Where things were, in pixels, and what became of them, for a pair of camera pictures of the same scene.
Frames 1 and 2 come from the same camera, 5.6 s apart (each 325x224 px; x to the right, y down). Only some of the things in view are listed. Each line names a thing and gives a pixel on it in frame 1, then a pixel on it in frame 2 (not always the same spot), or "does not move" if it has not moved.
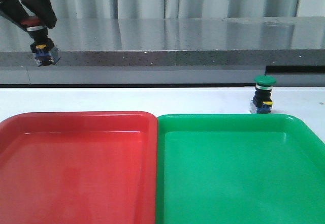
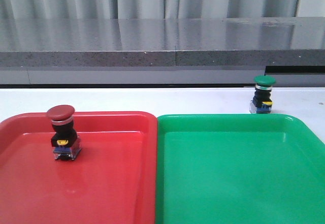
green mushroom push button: (262, 102) does not move
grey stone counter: (179, 51) does not move
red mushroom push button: (45, 52) to (66, 144)
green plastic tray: (238, 168) does not move
